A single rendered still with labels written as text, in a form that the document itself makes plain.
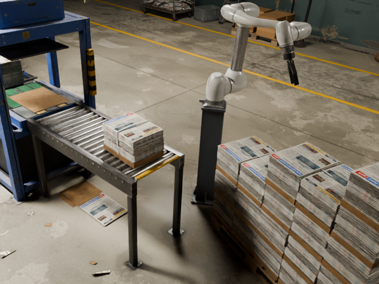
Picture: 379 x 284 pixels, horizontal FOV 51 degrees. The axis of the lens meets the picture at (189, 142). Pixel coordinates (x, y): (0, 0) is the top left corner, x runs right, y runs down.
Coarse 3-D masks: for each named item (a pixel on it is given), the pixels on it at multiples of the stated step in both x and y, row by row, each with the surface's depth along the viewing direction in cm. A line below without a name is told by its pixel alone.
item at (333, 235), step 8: (344, 200) 218; (352, 208) 214; (360, 216) 211; (368, 224) 207; (376, 224) 203; (336, 240) 229; (352, 248) 220; (360, 256) 216; (328, 264) 239; (368, 264) 213; (376, 264) 213; (336, 272) 235; (344, 280) 231
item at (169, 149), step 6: (78, 102) 380; (90, 108) 370; (102, 114) 360; (108, 120) 352; (168, 150) 313; (174, 150) 313; (180, 156) 306; (174, 162) 313; (180, 162) 309; (180, 168) 313
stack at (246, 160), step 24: (240, 144) 321; (264, 144) 323; (240, 168) 299; (264, 168) 292; (240, 192) 305; (264, 192) 281; (216, 216) 348; (264, 216) 286; (288, 216) 263; (288, 240) 268; (312, 240) 247; (288, 264) 274; (312, 264) 252
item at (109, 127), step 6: (126, 114) 311; (132, 114) 311; (114, 120) 302; (120, 120) 302; (126, 120) 303; (132, 120) 303; (138, 120) 304; (102, 126) 299; (108, 126) 293; (114, 126) 294; (120, 126) 294; (108, 132) 295; (108, 138) 299; (114, 138) 293; (108, 144) 303; (114, 144) 296; (114, 150) 299
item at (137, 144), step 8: (136, 128) 293; (144, 128) 293; (152, 128) 293; (160, 128) 294; (120, 136) 285; (128, 136) 282; (136, 136) 282; (144, 136) 283; (152, 136) 288; (160, 136) 294; (120, 144) 290; (128, 144) 281; (136, 144) 280; (144, 144) 285; (152, 144) 291; (160, 144) 297; (128, 152) 286; (136, 152) 282; (144, 152) 288; (152, 152) 294; (136, 160) 285
